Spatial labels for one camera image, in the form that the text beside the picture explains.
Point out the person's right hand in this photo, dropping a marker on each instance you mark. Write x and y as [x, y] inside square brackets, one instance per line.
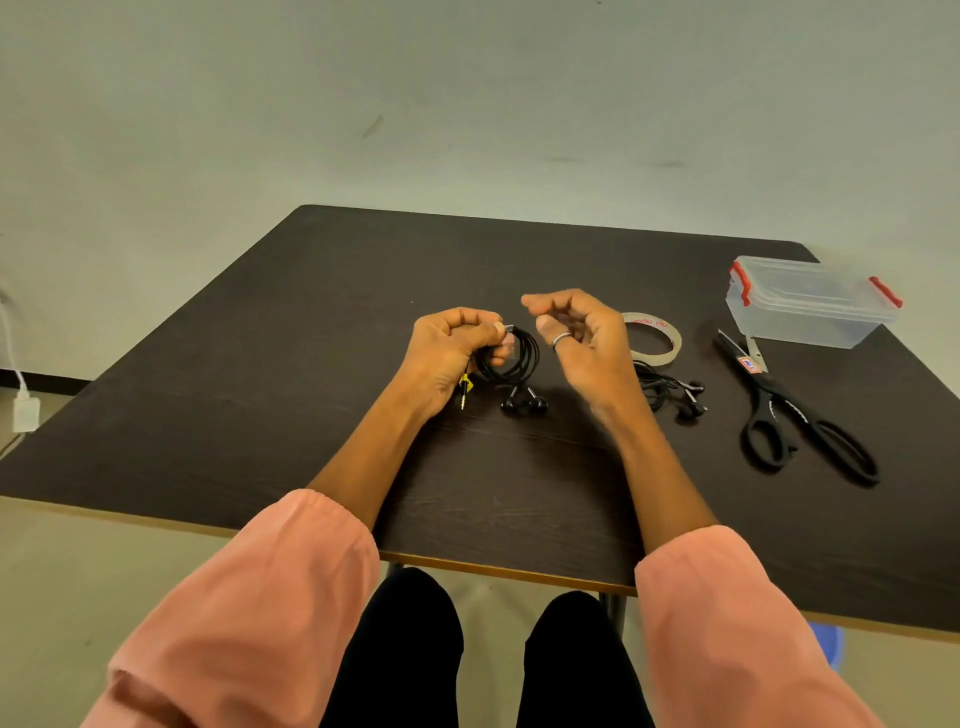
[600, 352]

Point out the person's left hand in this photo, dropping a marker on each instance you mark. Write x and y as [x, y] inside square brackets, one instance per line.
[439, 352]

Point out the person's left thumb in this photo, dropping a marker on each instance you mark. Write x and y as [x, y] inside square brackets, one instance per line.
[487, 330]

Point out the person's right thumb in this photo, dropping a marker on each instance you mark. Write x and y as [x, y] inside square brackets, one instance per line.
[544, 301]

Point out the person's right forearm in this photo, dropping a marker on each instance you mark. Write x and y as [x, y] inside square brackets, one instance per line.
[656, 480]

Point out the person's left forearm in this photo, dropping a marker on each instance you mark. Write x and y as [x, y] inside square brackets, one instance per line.
[375, 457]

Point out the clear adhesive tape roll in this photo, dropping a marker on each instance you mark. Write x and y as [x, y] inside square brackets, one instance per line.
[651, 321]

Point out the clear plastic box red clasps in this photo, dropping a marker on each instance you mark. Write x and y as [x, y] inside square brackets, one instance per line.
[810, 307]

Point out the black table leg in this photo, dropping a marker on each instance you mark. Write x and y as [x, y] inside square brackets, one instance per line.
[613, 611]

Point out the person's left leg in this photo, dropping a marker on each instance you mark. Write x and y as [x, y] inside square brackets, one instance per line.
[397, 660]

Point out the person's leg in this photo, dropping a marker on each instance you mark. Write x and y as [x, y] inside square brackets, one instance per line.
[397, 660]
[577, 667]

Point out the person's right leg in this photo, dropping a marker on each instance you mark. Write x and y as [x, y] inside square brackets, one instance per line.
[577, 667]

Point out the pink shirt sleeve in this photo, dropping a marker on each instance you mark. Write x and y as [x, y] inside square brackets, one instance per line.
[262, 615]
[735, 637]

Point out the blue plastic stool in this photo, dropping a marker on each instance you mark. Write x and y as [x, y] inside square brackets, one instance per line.
[829, 643]

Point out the black baseboard strip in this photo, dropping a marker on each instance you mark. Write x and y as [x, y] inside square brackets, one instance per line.
[45, 382]

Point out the white wall charger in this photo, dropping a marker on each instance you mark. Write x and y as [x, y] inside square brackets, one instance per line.
[25, 414]

